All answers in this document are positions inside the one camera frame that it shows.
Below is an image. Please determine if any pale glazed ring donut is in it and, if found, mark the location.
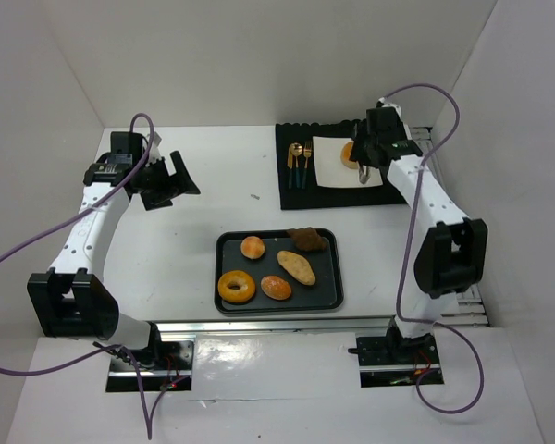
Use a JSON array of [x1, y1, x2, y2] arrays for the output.
[[340, 142, 358, 170]]

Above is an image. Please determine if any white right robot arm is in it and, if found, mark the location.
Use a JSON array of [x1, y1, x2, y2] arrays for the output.
[[155, 107, 487, 363]]

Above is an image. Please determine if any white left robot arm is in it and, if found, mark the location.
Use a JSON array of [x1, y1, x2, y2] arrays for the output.
[[27, 131, 200, 369]]

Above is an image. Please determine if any oblong tan bread roll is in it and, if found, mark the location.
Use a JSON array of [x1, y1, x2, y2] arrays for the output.
[[277, 251, 316, 286]]

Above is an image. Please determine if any white square plate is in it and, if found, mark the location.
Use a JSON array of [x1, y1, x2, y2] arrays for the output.
[[313, 136, 383, 189]]

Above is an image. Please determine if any round orange bun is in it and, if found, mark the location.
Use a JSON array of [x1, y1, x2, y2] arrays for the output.
[[240, 236, 265, 260]]

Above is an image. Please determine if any black placemat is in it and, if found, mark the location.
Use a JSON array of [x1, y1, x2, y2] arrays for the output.
[[275, 119, 406, 211]]

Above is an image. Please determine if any black baking tray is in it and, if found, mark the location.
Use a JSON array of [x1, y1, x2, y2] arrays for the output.
[[214, 228, 344, 316]]

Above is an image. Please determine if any brown chocolate swirl pastry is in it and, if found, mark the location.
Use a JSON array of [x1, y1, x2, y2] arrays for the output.
[[287, 227, 327, 253]]

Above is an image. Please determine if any orange sugared bun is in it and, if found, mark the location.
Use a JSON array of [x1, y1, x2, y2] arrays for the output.
[[261, 276, 292, 301]]

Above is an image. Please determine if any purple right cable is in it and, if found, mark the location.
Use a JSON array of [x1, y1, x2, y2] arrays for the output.
[[382, 82, 485, 415]]

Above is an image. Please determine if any purple cable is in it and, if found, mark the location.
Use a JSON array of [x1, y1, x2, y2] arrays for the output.
[[0, 112, 186, 440], [382, 82, 485, 415]]

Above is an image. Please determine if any teal handled fork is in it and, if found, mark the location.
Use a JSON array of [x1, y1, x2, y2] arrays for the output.
[[302, 141, 313, 190]]

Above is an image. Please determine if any teal handled spoon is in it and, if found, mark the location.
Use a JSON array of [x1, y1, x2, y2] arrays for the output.
[[292, 142, 303, 189]]

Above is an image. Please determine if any teal handled knife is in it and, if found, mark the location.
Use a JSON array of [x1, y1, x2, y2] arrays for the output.
[[287, 144, 293, 190]]

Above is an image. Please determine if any orange ring donut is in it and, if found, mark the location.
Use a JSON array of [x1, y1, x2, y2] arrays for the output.
[[217, 270, 256, 304]]

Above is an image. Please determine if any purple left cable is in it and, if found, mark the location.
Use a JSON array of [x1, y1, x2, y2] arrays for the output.
[[0, 112, 186, 440]]

